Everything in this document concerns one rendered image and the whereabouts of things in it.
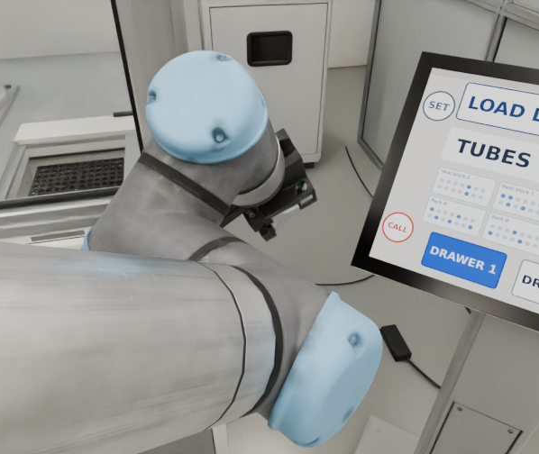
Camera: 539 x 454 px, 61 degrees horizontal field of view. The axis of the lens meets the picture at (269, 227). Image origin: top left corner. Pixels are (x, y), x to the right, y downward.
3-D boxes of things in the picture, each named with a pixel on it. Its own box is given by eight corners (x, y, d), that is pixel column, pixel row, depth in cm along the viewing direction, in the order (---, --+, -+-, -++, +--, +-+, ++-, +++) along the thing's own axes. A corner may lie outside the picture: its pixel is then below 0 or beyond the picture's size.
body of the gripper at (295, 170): (319, 204, 54) (312, 174, 43) (256, 240, 55) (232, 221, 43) (287, 151, 56) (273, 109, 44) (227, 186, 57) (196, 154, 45)
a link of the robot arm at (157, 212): (120, 358, 26) (224, 195, 27) (34, 268, 32) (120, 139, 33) (200, 371, 32) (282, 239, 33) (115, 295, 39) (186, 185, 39)
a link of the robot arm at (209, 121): (108, 126, 29) (179, 18, 30) (170, 176, 40) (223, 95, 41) (206, 186, 28) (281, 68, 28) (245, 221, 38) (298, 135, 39)
